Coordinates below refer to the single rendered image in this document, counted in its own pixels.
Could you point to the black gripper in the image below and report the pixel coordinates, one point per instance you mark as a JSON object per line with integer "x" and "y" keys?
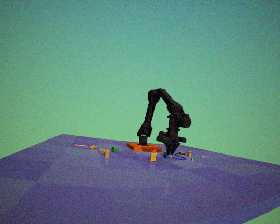
{"x": 171, "y": 140}

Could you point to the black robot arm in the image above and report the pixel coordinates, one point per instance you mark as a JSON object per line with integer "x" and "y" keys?
{"x": 177, "y": 117}

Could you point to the small green block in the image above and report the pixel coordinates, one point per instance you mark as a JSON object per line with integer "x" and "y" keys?
{"x": 114, "y": 149}

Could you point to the tan wooden cylinder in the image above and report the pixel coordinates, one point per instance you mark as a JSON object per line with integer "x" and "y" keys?
{"x": 107, "y": 153}

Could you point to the yellow rectangular bar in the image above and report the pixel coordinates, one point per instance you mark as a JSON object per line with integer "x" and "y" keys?
{"x": 153, "y": 156}

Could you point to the blue block with wooden stick through it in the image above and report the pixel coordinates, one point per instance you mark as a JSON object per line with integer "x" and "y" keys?
{"x": 165, "y": 155}

